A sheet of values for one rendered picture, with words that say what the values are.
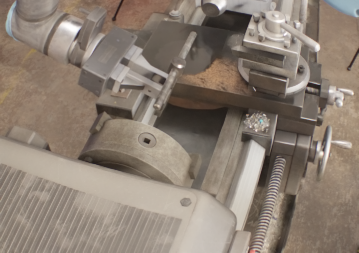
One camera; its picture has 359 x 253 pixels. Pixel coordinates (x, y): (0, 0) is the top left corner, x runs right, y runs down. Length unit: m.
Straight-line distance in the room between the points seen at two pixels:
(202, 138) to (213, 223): 0.92
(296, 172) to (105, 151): 0.82
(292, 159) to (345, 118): 1.28
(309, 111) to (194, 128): 0.42
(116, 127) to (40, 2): 0.35
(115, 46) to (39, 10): 0.17
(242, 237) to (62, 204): 0.29
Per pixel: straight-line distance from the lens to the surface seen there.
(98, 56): 0.84
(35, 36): 0.87
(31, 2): 0.81
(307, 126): 1.54
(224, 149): 1.45
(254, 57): 1.38
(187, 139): 1.63
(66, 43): 0.85
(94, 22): 0.81
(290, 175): 1.65
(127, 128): 1.00
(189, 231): 0.70
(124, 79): 0.85
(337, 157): 2.61
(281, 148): 1.55
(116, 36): 0.89
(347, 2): 0.42
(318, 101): 1.58
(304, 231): 2.29
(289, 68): 1.38
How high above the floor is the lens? 1.94
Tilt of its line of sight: 45 degrees down
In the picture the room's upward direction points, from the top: 3 degrees counter-clockwise
